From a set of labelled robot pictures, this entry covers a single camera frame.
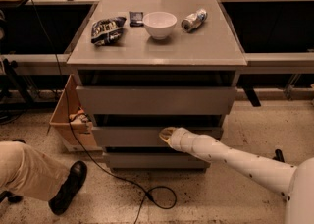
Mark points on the cardboard box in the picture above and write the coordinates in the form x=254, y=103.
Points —
x=70, y=122

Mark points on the beige trouser leg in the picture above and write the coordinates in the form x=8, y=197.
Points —
x=26, y=171

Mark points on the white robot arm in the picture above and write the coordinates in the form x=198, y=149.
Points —
x=294, y=183

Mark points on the white bowl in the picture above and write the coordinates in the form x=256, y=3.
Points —
x=159, y=25

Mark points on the grey drawer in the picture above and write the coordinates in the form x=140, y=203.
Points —
x=128, y=136
x=153, y=161
x=117, y=100

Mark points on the black shoe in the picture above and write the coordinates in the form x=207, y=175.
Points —
x=62, y=200

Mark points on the small dark blue packet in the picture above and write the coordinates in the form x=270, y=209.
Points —
x=136, y=19

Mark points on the grey top drawer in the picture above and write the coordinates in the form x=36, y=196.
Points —
x=117, y=100

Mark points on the dark chip bag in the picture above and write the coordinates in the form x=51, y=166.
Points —
x=107, y=31

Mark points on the grey drawer cabinet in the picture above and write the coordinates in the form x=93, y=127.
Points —
x=208, y=57

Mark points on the grey bottom drawer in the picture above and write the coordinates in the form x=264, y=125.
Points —
x=153, y=161

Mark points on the black chair base leg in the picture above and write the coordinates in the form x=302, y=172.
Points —
x=279, y=155

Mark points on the crushed silver can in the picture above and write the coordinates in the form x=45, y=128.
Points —
x=194, y=20

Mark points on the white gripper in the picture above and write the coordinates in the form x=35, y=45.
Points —
x=181, y=140

